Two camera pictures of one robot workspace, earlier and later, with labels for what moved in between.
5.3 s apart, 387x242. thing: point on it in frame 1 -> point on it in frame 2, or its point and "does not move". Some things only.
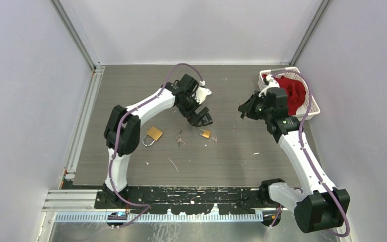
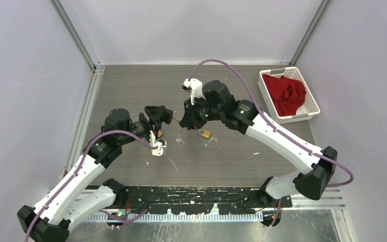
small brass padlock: (206, 133) does not move
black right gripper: (248, 108) -> (190, 119)
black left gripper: (192, 116) -> (155, 119)
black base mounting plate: (184, 200) does not move
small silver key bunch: (214, 138) does not move
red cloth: (296, 92) does not move
